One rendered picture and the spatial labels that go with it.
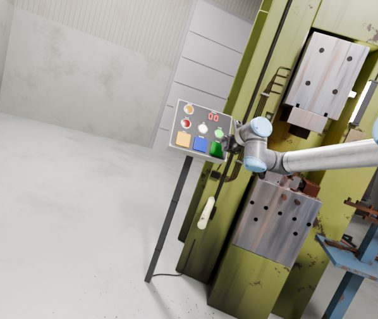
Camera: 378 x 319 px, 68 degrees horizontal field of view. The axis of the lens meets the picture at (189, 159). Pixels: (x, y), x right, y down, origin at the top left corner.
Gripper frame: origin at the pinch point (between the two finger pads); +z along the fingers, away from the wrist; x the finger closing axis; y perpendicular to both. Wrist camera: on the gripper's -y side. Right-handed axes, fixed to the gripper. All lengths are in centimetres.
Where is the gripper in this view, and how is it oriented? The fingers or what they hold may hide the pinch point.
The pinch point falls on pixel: (224, 143)
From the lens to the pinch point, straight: 149.7
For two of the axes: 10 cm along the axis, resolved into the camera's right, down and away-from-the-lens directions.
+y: -1.7, 9.5, -2.7
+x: 9.3, 2.5, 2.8
